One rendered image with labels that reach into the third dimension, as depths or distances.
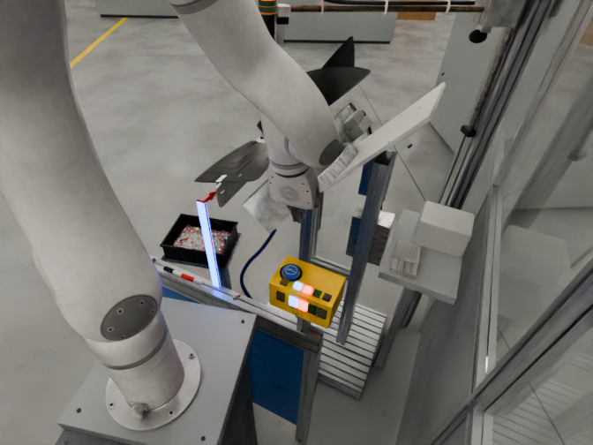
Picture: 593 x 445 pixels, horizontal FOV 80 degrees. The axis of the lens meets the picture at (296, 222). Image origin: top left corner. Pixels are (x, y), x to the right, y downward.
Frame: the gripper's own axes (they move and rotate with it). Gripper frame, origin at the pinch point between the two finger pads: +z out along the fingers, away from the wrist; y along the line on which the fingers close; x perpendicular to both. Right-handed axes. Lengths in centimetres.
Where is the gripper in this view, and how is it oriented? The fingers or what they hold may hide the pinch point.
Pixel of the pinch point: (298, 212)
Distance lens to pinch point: 81.4
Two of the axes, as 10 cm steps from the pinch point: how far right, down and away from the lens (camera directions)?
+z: 1.0, 6.2, 7.8
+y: 9.2, 2.4, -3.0
